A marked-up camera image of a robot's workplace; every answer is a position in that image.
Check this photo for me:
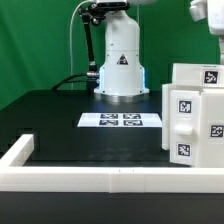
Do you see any white marker base plate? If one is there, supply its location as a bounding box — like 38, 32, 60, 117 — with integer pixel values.
78, 113, 162, 128

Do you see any white cable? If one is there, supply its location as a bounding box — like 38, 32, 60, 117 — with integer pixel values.
68, 0, 93, 91

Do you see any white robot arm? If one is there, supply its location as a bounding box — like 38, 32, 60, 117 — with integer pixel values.
94, 0, 224, 102

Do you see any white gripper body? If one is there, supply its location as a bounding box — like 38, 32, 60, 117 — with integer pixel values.
207, 0, 224, 35

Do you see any white cabinet box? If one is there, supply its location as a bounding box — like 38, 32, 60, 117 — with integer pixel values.
162, 84, 224, 152

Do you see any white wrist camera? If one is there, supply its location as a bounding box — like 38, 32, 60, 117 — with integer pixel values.
189, 0, 207, 22

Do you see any black cable bundle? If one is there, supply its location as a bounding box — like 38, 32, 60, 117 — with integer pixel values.
51, 73, 100, 91

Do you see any white door panel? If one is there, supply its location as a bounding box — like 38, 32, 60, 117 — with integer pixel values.
170, 90, 202, 167
195, 90, 224, 168

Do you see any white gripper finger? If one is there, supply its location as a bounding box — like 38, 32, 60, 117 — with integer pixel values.
219, 35, 224, 65

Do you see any small white cabinet block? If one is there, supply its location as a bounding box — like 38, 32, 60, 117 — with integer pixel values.
172, 63, 224, 88

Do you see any white U-shaped frame fence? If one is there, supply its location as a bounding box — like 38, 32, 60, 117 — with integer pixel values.
0, 134, 224, 193

